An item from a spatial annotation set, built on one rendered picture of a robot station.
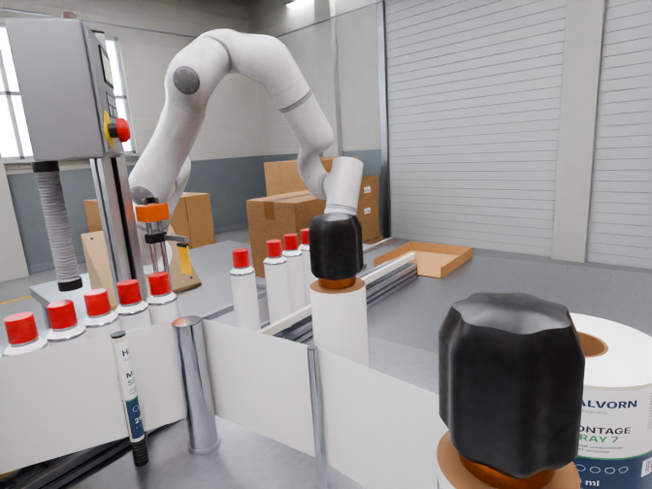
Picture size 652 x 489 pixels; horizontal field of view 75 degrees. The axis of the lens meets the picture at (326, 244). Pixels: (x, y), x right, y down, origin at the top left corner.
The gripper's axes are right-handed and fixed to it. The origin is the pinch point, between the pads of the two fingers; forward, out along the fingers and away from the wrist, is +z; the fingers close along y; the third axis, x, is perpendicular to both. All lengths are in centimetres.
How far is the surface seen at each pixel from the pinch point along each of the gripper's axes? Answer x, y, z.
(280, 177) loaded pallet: 245, -265, -93
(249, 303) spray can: -30.0, 2.2, 7.5
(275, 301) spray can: -22.0, 1.7, 7.0
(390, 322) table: 7.1, 15.6, 9.5
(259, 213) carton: 5.7, -36.9, -16.2
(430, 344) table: 1.1, 29.3, 11.7
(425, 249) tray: 71, -6, -15
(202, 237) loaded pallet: 173, -290, -13
